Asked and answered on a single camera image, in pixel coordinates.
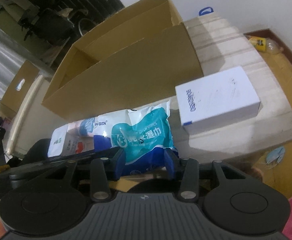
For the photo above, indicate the closed cardboard box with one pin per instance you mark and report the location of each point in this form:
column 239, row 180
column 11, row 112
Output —
column 18, row 87

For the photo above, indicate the bicycle wheel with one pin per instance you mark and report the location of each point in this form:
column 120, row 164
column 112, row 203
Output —
column 87, row 26

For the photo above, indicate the blue face mask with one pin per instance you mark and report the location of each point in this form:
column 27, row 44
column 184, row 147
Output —
column 275, row 155

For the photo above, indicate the teal wet wipes pack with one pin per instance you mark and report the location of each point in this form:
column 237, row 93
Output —
column 142, row 140

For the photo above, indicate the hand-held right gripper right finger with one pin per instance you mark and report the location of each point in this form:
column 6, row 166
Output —
column 171, row 166

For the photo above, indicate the yellow label plastic bottle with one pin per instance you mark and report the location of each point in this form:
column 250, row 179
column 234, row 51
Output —
column 262, row 43

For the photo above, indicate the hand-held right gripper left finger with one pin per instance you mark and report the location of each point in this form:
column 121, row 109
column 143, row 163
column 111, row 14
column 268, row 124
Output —
column 117, row 166

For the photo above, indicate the white tissue pack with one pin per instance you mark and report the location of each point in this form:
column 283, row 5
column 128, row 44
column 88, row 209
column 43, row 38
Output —
column 65, row 145

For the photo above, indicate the large cardboard box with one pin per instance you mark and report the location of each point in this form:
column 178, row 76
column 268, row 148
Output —
column 125, row 80

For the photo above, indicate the white rectangular box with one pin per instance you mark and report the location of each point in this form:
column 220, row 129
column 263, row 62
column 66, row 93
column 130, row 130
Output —
column 218, row 100

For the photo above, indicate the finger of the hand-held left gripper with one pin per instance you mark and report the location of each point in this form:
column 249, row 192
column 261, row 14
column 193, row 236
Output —
column 102, row 143

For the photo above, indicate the black office chair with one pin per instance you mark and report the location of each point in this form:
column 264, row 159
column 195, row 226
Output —
column 48, row 26

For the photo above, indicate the white rolled tube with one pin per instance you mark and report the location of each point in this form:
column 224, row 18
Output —
column 23, row 115

